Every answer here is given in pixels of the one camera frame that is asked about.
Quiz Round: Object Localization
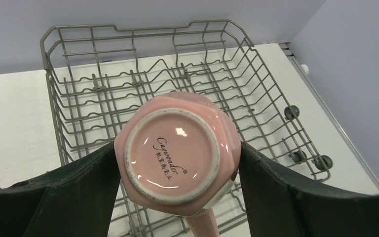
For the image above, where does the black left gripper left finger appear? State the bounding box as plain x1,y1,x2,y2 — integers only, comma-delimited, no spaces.
0,143,120,237

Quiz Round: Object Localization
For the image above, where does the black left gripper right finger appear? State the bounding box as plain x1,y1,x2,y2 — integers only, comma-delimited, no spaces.
239,143,379,237

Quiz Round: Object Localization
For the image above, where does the pink mug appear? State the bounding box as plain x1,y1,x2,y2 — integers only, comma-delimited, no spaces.
114,92,241,237

